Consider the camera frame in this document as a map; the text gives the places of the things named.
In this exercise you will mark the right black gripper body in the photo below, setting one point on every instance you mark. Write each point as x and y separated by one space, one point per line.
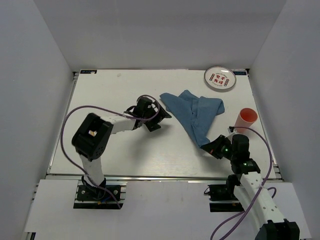
226 150

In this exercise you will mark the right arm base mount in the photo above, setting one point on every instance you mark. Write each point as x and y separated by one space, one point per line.
220 201

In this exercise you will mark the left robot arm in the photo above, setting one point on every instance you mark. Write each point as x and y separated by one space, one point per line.
91 138

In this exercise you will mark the blue cloth napkin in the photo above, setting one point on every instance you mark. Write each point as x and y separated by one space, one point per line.
195 114

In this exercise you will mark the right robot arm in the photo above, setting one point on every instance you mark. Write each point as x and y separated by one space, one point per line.
246 184

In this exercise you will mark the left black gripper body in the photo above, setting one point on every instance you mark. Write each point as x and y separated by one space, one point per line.
154 119

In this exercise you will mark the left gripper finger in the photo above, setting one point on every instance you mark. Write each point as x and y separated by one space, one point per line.
152 126
162 113

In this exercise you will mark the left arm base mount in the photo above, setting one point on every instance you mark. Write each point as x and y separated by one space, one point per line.
84 198

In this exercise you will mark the red cup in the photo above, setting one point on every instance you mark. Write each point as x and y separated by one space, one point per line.
245 119

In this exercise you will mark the round plate with red characters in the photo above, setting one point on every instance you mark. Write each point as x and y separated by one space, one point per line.
220 78

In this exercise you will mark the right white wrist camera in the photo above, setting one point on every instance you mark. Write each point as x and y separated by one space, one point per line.
232 132

